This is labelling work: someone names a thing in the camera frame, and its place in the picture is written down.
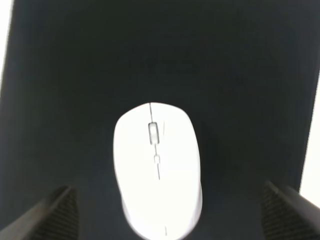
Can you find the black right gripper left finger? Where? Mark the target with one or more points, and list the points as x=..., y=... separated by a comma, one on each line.
x=55, y=217

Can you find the white wireless computer mouse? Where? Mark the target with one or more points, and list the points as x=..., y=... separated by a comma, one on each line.
x=158, y=171

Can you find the black rectangular mouse pad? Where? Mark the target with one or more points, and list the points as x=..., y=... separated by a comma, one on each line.
x=245, y=71

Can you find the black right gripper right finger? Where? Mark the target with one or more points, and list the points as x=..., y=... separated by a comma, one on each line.
x=286, y=215

